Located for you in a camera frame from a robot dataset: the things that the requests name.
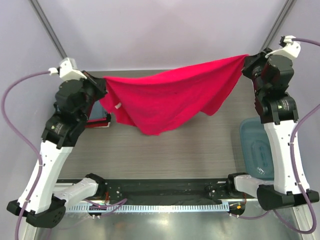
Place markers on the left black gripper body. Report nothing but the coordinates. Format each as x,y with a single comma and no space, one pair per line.
92,95

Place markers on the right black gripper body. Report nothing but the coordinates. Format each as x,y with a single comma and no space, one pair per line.
258,82

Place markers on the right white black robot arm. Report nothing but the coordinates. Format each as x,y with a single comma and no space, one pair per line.
290,187

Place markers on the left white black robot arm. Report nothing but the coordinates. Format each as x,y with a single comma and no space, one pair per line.
39,204

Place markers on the folded grey-blue t shirt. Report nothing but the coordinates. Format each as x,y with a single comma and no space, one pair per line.
97,112

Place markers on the blue plastic bin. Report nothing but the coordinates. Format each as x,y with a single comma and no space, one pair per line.
256,149

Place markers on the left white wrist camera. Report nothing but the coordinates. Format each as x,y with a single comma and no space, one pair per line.
67,70

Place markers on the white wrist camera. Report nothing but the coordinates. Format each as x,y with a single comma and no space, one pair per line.
288,48
67,70

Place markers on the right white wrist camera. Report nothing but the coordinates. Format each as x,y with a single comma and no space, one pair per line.
288,48

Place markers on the right aluminium frame post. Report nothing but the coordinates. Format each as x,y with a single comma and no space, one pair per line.
280,19

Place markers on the aluminium frame post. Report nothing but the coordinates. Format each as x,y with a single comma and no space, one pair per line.
280,19
38,10

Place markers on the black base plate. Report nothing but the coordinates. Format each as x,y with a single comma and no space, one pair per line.
169,192

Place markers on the left aluminium frame post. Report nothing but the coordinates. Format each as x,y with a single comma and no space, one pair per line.
38,10

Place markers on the slotted cable duct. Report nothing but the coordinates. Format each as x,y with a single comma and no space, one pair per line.
88,208

